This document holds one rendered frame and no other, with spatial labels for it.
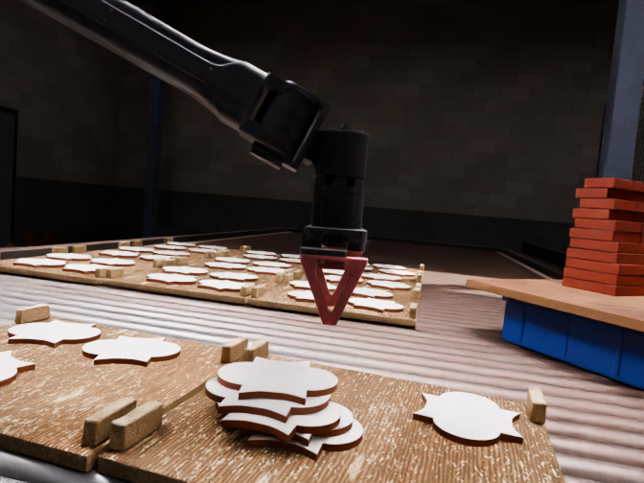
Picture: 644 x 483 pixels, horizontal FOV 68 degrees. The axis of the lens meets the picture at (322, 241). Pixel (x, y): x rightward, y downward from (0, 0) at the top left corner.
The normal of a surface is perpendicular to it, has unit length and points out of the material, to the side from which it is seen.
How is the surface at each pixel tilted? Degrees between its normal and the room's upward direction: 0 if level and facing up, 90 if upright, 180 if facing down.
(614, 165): 90
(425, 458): 0
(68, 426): 0
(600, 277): 90
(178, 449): 0
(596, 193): 90
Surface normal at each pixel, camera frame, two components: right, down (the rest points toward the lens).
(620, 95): -0.22, 0.05
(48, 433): 0.08, -0.99
